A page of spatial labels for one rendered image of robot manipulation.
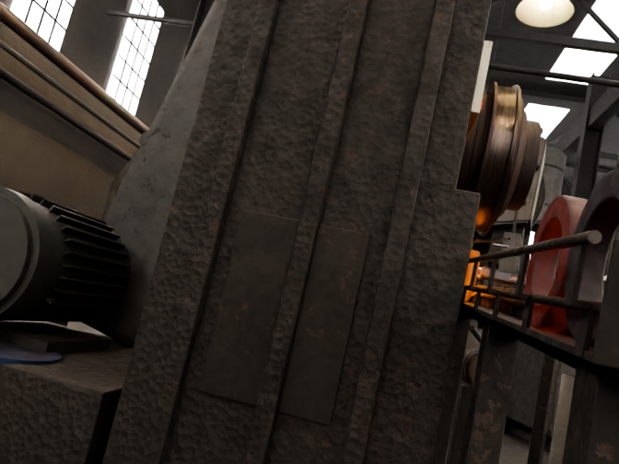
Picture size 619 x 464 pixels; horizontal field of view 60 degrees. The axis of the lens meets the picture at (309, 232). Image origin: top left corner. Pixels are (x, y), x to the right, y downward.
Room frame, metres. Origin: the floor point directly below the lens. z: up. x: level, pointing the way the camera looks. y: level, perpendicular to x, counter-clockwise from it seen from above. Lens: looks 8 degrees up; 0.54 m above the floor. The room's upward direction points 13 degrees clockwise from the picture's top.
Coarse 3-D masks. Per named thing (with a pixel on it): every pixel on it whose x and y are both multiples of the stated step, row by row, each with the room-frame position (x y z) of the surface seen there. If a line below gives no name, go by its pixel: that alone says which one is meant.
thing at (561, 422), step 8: (568, 376) 2.12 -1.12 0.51; (560, 384) 2.16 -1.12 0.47; (568, 384) 2.11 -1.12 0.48; (560, 392) 2.14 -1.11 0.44; (568, 392) 2.10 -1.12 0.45; (560, 400) 2.13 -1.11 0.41; (568, 400) 2.10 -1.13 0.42; (560, 408) 2.13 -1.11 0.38; (568, 408) 2.10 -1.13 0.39; (560, 416) 2.12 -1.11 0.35; (568, 416) 2.09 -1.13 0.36; (560, 424) 2.12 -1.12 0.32; (560, 432) 2.11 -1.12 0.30; (552, 440) 2.16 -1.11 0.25; (560, 440) 2.11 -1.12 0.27; (552, 448) 2.14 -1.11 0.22; (560, 448) 2.10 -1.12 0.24; (552, 456) 2.13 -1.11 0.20; (560, 456) 2.10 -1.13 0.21
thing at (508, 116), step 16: (512, 96) 1.43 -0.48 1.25; (496, 112) 1.40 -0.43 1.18; (512, 112) 1.39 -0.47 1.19; (496, 128) 1.39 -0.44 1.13; (512, 128) 1.38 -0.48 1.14; (496, 144) 1.39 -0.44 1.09; (512, 144) 1.37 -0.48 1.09; (496, 160) 1.39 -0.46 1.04; (496, 176) 1.41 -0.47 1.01; (480, 192) 1.45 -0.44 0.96; (496, 192) 1.43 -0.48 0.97; (480, 208) 1.48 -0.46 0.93; (496, 208) 1.46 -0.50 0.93; (480, 224) 1.55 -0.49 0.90
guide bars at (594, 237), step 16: (560, 240) 0.53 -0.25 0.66; (576, 240) 0.48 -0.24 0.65; (592, 240) 0.45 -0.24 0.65; (480, 256) 1.02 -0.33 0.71; (496, 256) 0.85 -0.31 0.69; (512, 256) 0.76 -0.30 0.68; (528, 256) 0.68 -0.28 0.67; (576, 256) 0.48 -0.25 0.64; (576, 272) 0.48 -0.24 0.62; (464, 288) 1.29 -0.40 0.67; (480, 288) 1.08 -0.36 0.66; (576, 288) 0.48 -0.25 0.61; (496, 304) 0.88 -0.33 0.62; (528, 304) 0.69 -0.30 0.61; (544, 304) 0.63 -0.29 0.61; (560, 304) 0.56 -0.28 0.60; (576, 304) 0.48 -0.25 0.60; (592, 304) 0.47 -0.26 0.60; (528, 320) 0.68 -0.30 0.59; (592, 320) 0.47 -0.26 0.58; (576, 352) 0.49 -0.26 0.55
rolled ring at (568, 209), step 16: (560, 208) 0.69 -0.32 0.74; (576, 208) 0.65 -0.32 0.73; (544, 224) 0.75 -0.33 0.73; (560, 224) 0.73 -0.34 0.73; (576, 224) 0.63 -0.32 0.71; (544, 240) 0.76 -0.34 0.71; (544, 256) 0.77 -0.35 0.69; (560, 256) 0.65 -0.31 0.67; (528, 272) 0.80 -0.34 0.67; (544, 272) 0.77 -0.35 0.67; (560, 272) 0.64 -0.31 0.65; (528, 288) 0.78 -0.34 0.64; (544, 288) 0.77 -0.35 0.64; (560, 288) 0.64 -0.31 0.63; (544, 320) 0.68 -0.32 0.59; (560, 320) 0.67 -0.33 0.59
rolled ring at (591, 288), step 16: (608, 176) 0.53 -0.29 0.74; (592, 192) 0.57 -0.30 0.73; (608, 192) 0.53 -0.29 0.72; (592, 208) 0.57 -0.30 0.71; (608, 208) 0.55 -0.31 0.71; (592, 224) 0.58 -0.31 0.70; (608, 224) 0.57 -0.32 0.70; (608, 240) 0.58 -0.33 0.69; (592, 256) 0.59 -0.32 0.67; (592, 272) 0.59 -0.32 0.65; (592, 288) 0.59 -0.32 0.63; (576, 320) 0.57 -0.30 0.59; (576, 336) 0.56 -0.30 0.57; (592, 336) 0.51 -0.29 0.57
